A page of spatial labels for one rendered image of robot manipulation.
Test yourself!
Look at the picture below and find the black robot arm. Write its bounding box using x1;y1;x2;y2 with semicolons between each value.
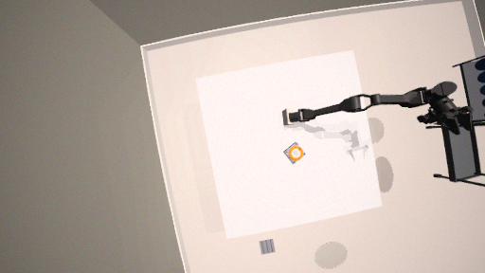
289;81;458;124

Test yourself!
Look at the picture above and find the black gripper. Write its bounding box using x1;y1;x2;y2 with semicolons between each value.
428;97;474;135

